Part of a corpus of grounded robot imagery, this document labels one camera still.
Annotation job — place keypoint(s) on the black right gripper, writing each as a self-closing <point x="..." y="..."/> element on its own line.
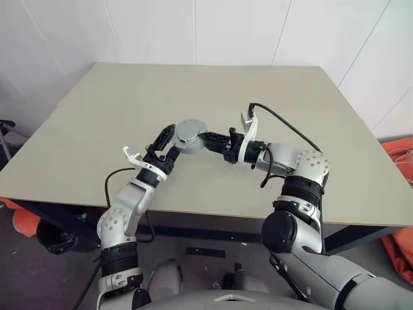
<point x="232" y="148"/>

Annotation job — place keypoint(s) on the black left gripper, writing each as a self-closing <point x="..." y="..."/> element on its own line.
<point x="159" y="161"/>

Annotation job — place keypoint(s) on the grey motor cover with circuit board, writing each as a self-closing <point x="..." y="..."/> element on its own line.
<point x="190" y="129"/>

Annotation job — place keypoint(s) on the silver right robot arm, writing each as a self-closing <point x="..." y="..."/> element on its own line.
<point x="309" y="164"/>

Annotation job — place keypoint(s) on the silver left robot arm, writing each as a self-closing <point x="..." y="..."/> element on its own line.
<point x="129" y="200"/>

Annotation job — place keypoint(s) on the black floor strip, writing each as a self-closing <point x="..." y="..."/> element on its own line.
<point x="205" y="252"/>

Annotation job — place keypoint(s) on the grey rounded shape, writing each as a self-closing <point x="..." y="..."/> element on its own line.
<point x="167" y="277"/>
<point x="250" y="279"/>

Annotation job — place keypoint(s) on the black plastic bag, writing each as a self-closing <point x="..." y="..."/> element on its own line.
<point x="56" y="240"/>

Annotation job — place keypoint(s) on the orange fabric bag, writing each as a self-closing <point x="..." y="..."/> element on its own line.
<point x="26" y="223"/>
<point x="400" y="248"/>

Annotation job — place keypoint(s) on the silver robot torso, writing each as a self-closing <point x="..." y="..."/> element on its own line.
<point x="232" y="303"/>

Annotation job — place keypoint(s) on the black chair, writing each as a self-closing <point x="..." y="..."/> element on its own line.
<point x="6" y="124"/>

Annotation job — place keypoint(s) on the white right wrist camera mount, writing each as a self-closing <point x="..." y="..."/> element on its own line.
<point x="246" y="121"/>

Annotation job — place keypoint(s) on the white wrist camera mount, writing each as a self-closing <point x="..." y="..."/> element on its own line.
<point x="130" y="155"/>
<point x="246" y="121"/>

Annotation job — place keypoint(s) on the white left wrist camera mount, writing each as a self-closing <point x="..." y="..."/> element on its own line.
<point x="130" y="155"/>

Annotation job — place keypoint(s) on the table with dark frame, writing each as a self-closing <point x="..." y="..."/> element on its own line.
<point x="209" y="226"/>

